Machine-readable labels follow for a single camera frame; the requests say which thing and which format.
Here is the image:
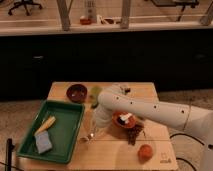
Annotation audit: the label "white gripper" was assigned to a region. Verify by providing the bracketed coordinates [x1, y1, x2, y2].
[93, 107, 112, 128]

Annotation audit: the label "silver metal fork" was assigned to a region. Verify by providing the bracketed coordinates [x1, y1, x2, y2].
[80, 130, 99, 143]

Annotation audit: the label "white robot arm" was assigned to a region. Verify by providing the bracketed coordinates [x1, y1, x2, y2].
[93, 84, 213, 171]

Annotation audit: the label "orange bowl with contents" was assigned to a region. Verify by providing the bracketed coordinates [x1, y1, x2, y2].
[112, 112, 136, 129]

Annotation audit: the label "green vegetable toy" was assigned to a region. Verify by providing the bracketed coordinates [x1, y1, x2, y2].
[89, 86, 102, 109]

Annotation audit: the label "brown crumbly pile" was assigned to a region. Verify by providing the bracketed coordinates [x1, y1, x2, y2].
[127, 124, 144, 145]

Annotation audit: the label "green plastic tray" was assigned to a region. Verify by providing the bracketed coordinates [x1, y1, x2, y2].
[17, 100, 85, 164]

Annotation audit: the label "dark red bowl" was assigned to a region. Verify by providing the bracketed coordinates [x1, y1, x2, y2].
[66, 84, 87, 103]

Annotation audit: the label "orange tomato toy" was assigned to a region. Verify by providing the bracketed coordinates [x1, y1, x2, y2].
[138, 144, 153, 161]

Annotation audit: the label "grey blue sponge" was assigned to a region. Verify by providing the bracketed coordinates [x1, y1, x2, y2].
[35, 131, 52, 154]

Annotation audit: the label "red object on shelf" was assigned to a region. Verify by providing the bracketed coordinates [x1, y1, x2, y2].
[80, 18, 92, 25]

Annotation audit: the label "black office chair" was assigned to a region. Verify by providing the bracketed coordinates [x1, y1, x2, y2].
[8, 0, 43, 16]

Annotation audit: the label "yellow handled brush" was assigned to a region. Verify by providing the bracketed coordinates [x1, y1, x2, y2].
[35, 116, 56, 135]

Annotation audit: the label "black cable on floor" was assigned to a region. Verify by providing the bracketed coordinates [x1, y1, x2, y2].
[169, 132, 200, 171]

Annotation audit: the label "black post lower left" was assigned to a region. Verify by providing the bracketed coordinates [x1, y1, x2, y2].
[5, 138, 14, 171]

